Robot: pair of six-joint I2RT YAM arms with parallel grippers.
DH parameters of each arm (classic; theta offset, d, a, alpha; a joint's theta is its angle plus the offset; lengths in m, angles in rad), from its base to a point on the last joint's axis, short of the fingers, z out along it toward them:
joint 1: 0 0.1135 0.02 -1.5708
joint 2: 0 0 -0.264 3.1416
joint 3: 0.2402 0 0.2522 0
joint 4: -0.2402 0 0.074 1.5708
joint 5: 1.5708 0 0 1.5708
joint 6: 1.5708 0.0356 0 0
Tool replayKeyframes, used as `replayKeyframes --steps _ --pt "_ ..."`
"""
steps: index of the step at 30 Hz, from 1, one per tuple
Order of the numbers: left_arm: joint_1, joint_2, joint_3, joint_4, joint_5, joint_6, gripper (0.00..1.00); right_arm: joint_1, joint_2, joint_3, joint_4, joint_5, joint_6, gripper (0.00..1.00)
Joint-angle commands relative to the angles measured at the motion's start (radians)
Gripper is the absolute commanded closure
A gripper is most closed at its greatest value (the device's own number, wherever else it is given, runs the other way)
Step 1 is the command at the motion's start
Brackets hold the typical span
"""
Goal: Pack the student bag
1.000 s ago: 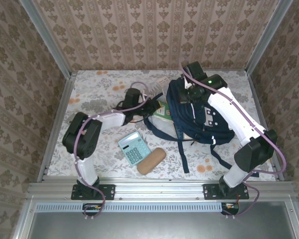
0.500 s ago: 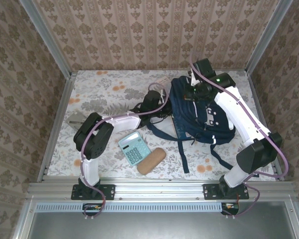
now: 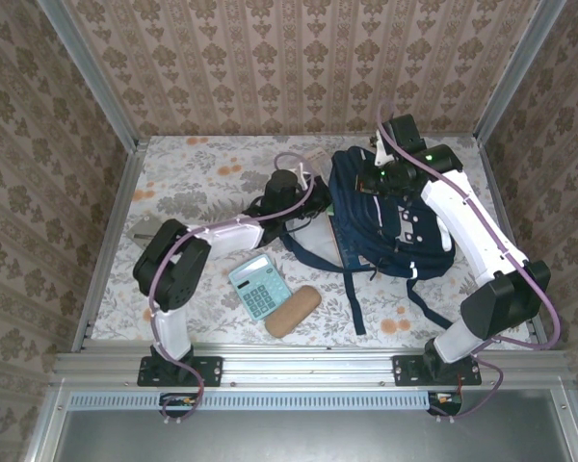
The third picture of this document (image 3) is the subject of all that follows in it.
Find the navy blue backpack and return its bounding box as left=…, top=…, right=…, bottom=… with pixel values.
left=279, top=145, right=458, bottom=337

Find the white red card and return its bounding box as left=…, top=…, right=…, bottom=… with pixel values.
left=301, top=148, right=329, bottom=174

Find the teal calculator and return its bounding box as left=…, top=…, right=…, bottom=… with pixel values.
left=226, top=253, right=294, bottom=322

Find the cork glasses case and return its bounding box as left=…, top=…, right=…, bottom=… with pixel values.
left=263, top=284, right=324, bottom=339

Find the grey pen box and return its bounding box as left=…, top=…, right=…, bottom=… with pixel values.
left=126, top=216, right=159, bottom=252

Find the small wiring connector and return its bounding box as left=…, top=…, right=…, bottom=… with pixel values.
left=428, top=390, right=463, bottom=419
left=158, top=392, right=206, bottom=427

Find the grey metal panel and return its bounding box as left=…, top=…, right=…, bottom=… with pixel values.
left=26, top=379, right=578, bottom=462

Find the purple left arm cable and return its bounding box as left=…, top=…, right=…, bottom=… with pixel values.
left=146, top=152, right=317, bottom=427

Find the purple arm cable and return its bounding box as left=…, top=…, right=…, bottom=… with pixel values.
left=146, top=152, right=317, bottom=427
left=375, top=99, right=563, bottom=424

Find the aluminium back rail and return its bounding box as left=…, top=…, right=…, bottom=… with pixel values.
left=135, top=130, right=479, bottom=143

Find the aluminium side rail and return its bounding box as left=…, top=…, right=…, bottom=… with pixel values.
left=471, top=137, right=550, bottom=350
left=70, top=141, right=141, bottom=355

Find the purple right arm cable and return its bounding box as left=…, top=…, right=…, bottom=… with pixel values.
left=375, top=99, right=563, bottom=424

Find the aluminium mounting rail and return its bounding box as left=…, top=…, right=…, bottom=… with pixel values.
left=52, top=350, right=572, bottom=389

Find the aluminium frame post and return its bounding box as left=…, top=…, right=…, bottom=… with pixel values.
left=474, top=0, right=567, bottom=145
left=36, top=0, right=141, bottom=150

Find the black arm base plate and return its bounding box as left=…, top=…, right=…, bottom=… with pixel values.
left=136, top=354, right=223, bottom=389
left=392, top=354, right=483, bottom=389

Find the grey slotted cable duct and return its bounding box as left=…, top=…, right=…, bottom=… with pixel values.
left=68, top=392, right=433, bottom=411

